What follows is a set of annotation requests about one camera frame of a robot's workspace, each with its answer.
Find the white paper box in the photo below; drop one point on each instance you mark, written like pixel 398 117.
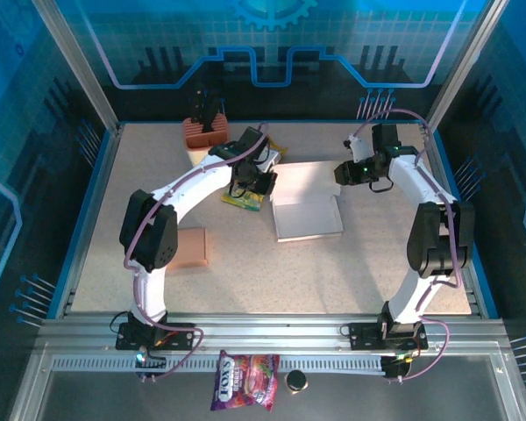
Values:
pixel 307 219

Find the pink paper box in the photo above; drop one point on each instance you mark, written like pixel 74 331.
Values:
pixel 193 247

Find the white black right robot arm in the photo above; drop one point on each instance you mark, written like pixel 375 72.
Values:
pixel 416 184

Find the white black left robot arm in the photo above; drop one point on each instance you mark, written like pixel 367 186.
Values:
pixel 193 184

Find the green Fox's candy bag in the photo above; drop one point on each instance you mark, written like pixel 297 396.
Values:
pixel 241 201

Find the yellow candy bag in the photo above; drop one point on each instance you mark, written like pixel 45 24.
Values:
pixel 278 151

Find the cream knife block pink top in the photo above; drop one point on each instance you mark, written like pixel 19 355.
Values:
pixel 199 133

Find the purple Fox's berries candy bag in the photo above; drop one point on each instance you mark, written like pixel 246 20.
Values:
pixel 245 381

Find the small black electronics module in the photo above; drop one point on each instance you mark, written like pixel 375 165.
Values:
pixel 396 366
pixel 151 364

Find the black round cap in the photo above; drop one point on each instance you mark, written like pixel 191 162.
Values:
pixel 296 381

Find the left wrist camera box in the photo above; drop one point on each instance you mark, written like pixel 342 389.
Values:
pixel 267 160

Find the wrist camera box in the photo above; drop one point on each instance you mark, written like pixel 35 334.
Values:
pixel 357 149
pixel 267 160

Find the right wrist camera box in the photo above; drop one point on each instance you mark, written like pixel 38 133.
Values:
pixel 357 149

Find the aluminium frame post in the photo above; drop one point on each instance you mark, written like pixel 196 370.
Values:
pixel 81 66
pixel 462 66

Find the blue edged side rail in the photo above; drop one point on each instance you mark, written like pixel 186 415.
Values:
pixel 480 298
pixel 101 175

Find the aluminium cross rail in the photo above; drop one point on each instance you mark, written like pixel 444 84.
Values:
pixel 267 333

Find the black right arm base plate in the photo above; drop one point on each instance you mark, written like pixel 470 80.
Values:
pixel 364 337

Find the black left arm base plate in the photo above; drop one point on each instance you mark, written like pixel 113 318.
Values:
pixel 175 337

